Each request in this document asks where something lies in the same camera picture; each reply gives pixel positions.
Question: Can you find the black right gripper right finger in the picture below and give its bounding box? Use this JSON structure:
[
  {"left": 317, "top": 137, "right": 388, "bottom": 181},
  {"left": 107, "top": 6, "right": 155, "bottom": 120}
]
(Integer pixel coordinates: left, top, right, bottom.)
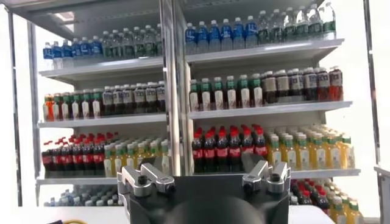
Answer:
[{"left": 241, "top": 160, "right": 292, "bottom": 195}]

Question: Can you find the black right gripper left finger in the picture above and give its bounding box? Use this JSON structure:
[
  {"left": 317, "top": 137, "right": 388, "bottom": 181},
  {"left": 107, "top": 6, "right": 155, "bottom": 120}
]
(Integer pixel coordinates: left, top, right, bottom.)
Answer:
[{"left": 116, "top": 162, "right": 177, "bottom": 198}]

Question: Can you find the yellow juice bottle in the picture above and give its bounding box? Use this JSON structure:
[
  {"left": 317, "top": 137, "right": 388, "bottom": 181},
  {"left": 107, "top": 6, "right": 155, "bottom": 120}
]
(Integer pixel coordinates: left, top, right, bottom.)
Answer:
[
  {"left": 268, "top": 135, "right": 283, "bottom": 167},
  {"left": 341, "top": 136, "right": 356, "bottom": 169},
  {"left": 330, "top": 196, "right": 347, "bottom": 224},
  {"left": 113, "top": 144, "right": 125, "bottom": 175},
  {"left": 125, "top": 143, "right": 137, "bottom": 168},
  {"left": 326, "top": 133, "right": 341, "bottom": 170},
  {"left": 311, "top": 133, "right": 327, "bottom": 170},
  {"left": 103, "top": 145, "right": 114, "bottom": 178},
  {"left": 160, "top": 139, "right": 170, "bottom": 176},
  {"left": 296, "top": 133, "right": 311, "bottom": 170},
  {"left": 148, "top": 141, "right": 159, "bottom": 161},
  {"left": 347, "top": 200, "right": 363, "bottom": 224},
  {"left": 136, "top": 142, "right": 147, "bottom": 167},
  {"left": 282, "top": 135, "right": 297, "bottom": 171}
]

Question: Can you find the red-capped cola bottle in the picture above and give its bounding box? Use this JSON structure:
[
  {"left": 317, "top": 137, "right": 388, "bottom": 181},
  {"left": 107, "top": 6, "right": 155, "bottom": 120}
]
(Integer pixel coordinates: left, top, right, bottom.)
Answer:
[
  {"left": 203, "top": 130, "right": 216, "bottom": 173},
  {"left": 191, "top": 131, "right": 204, "bottom": 173},
  {"left": 51, "top": 143, "right": 63, "bottom": 172},
  {"left": 253, "top": 128, "right": 268, "bottom": 167},
  {"left": 93, "top": 138, "right": 105, "bottom": 177},
  {"left": 313, "top": 190, "right": 330, "bottom": 214},
  {"left": 216, "top": 130, "right": 229, "bottom": 173},
  {"left": 72, "top": 140, "right": 84, "bottom": 172},
  {"left": 62, "top": 142, "right": 73, "bottom": 172},
  {"left": 300, "top": 190, "right": 313, "bottom": 206},
  {"left": 228, "top": 129, "right": 242, "bottom": 173},
  {"left": 82, "top": 139, "right": 94, "bottom": 176},
  {"left": 41, "top": 144, "right": 53, "bottom": 172}
]

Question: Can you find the grey metal shelf unit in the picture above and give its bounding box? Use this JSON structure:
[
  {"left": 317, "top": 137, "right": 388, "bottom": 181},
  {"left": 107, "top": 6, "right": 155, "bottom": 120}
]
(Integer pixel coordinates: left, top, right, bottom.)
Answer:
[
  {"left": 5, "top": 0, "right": 183, "bottom": 208},
  {"left": 166, "top": 0, "right": 362, "bottom": 214}
]

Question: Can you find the green-capped dark drink bottle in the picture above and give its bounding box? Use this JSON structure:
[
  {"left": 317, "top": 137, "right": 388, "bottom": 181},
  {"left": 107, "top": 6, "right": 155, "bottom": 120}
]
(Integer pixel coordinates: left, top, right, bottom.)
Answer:
[
  {"left": 188, "top": 79, "right": 200, "bottom": 112},
  {"left": 52, "top": 93, "right": 62, "bottom": 121},
  {"left": 236, "top": 74, "right": 250, "bottom": 109},
  {"left": 249, "top": 73, "right": 263, "bottom": 108},
  {"left": 91, "top": 88, "right": 102, "bottom": 118},
  {"left": 80, "top": 90, "right": 91, "bottom": 119},
  {"left": 200, "top": 78, "right": 212, "bottom": 111},
  {"left": 212, "top": 77, "right": 225, "bottom": 111},
  {"left": 224, "top": 75, "right": 238, "bottom": 110},
  {"left": 60, "top": 93, "right": 71, "bottom": 120},
  {"left": 70, "top": 91, "right": 81, "bottom": 119}
]

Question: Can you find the orange drink bottle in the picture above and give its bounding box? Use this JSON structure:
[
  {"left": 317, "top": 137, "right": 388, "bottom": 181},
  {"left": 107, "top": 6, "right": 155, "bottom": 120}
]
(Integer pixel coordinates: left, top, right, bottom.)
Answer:
[{"left": 44, "top": 94, "right": 55, "bottom": 122}]

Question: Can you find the red drink bottle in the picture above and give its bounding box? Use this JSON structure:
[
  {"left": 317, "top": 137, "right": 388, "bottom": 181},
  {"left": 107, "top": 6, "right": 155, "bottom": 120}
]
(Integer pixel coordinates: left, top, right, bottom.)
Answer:
[{"left": 328, "top": 65, "right": 344, "bottom": 102}]

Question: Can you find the green-label water bottle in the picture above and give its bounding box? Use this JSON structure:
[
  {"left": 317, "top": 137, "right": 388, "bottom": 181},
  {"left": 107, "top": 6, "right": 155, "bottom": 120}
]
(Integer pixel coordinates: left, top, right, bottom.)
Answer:
[
  {"left": 322, "top": 2, "right": 336, "bottom": 40},
  {"left": 112, "top": 29, "right": 123, "bottom": 60},
  {"left": 133, "top": 26, "right": 144, "bottom": 58},
  {"left": 296, "top": 5, "right": 310, "bottom": 42},
  {"left": 257, "top": 10, "right": 271, "bottom": 46},
  {"left": 283, "top": 7, "right": 297, "bottom": 43},
  {"left": 270, "top": 9, "right": 284, "bottom": 45},
  {"left": 154, "top": 23, "right": 163, "bottom": 57},
  {"left": 122, "top": 27, "right": 134, "bottom": 60},
  {"left": 143, "top": 25, "right": 155, "bottom": 58},
  {"left": 102, "top": 30, "right": 113, "bottom": 60},
  {"left": 308, "top": 3, "right": 323, "bottom": 41}
]

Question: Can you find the blue-label water bottle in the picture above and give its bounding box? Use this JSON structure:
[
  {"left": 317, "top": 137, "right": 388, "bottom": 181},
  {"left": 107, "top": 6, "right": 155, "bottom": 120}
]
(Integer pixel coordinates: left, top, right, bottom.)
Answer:
[
  {"left": 71, "top": 38, "right": 82, "bottom": 63},
  {"left": 245, "top": 15, "right": 258, "bottom": 49},
  {"left": 52, "top": 41, "right": 63, "bottom": 69},
  {"left": 220, "top": 18, "right": 233, "bottom": 51},
  {"left": 80, "top": 37, "right": 91, "bottom": 61},
  {"left": 42, "top": 42, "right": 53, "bottom": 71},
  {"left": 196, "top": 21, "right": 209, "bottom": 54},
  {"left": 208, "top": 19, "right": 221, "bottom": 52},
  {"left": 91, "top": 35, "right": 103, "bottom": 60},
  {"left": 62, "top": 39, "right": 73, "bottom": 68},
  {"left": 232, "top": 17, "right": 246, "bottom": 50},
  {"left": 185, "top": 23, "right": 197, "bottom": 55}
]

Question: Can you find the black frame pole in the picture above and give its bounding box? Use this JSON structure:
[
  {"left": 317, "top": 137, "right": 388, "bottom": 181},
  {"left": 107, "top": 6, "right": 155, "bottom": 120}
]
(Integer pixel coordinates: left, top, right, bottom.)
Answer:
[
  {"left": 363, "top": 0, "right": 382, "bottom": 167},
  {"left": 6, "top": 12, "right": 24, "bottom": 208}
]

